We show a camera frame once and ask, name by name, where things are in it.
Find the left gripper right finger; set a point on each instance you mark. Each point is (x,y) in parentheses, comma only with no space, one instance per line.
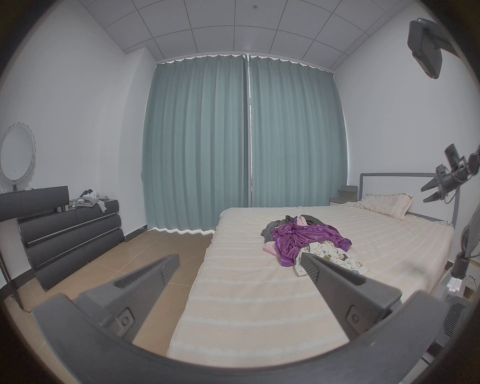
(348,300)

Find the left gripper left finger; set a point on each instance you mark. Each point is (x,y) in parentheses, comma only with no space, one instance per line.
(123,300)

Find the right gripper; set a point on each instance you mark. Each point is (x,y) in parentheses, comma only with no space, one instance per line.
(452,179)

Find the white printed pyjama top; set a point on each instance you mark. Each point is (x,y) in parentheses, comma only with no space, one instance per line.
(337,258)

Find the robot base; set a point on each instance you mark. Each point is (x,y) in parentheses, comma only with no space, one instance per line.
(454,287)

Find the pile of clothes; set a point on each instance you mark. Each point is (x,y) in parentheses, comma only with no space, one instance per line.
(296,240)

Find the bed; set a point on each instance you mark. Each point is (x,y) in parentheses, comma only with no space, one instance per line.
(262,307)

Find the pale pink pillow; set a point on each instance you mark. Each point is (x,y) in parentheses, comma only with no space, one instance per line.
(386,204)

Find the dark grey chest of drawers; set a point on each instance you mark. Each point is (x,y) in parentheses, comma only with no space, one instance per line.
(75,240)

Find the grey bedside table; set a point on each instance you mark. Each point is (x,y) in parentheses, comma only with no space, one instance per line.
(347,195)

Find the grey garment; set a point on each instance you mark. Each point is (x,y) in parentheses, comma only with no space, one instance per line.
(88,201)

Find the dark grey dressing table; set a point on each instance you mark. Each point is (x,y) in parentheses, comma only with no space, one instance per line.
(33,200)

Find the round white framed mirror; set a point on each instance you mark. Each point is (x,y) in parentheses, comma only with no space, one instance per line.
(17,153)

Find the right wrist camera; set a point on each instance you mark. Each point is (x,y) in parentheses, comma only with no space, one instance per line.
(455,157)

